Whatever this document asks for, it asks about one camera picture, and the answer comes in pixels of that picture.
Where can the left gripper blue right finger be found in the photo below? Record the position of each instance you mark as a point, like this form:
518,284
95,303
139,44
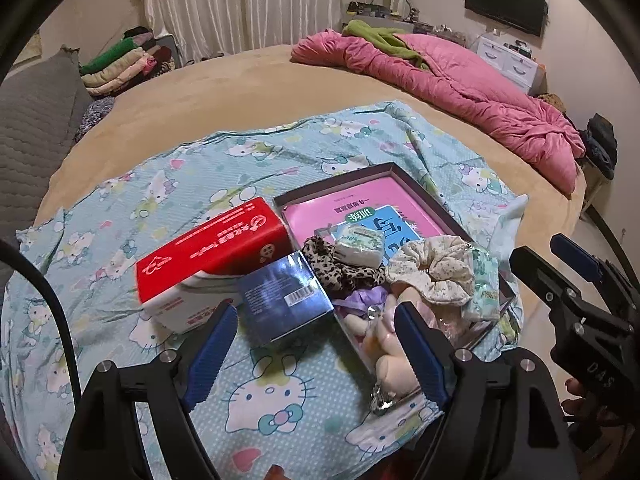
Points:
419,343

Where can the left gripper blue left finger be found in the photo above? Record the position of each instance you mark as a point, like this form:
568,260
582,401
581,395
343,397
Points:
203,353

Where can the pink plush toy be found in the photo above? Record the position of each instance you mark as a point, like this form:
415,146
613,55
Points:
379,347

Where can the white floral scrunchie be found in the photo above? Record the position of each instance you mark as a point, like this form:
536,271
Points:
439,268

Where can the leopard print scrunchie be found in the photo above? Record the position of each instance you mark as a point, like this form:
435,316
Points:
337,278

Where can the small green tissue pack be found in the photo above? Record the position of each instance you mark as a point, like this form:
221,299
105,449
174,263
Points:
360,246

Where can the green white tissue pack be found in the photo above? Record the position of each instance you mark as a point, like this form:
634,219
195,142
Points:
485,301

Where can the person's right hand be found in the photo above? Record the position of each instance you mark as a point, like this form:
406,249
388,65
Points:
582,405

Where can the red white tissue box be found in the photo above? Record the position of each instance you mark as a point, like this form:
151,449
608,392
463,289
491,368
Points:
181,283

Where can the purple plush toy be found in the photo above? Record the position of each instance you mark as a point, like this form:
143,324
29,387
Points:
362,302

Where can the dark blue small box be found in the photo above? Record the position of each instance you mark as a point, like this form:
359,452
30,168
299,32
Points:
282,297

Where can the Hello Kitty blue sheet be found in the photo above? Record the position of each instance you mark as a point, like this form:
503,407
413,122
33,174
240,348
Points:
324,429

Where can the pink box lid tray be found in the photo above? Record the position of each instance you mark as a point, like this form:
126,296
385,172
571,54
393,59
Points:
386,199

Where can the pink quilt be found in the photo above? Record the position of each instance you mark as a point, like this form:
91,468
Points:
462,84

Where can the white drawer cabinet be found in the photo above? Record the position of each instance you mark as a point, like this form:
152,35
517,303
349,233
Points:
524,72

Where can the beige bed blanket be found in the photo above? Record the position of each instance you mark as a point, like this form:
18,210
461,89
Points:
263,88

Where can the grey quilted sofa cover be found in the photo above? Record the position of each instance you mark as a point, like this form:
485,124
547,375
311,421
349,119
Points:
41,110

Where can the stack of folded clothes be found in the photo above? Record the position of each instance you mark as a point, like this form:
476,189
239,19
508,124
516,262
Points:
135,58

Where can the green cloth on quilt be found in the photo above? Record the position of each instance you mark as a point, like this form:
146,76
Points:
385,39

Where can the cluttered side table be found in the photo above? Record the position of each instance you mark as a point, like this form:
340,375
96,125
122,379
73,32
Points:
397,14

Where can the white curtain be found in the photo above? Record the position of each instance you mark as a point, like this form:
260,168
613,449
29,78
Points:
207,28

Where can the black wall television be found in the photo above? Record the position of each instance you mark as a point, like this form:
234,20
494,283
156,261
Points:
525,15

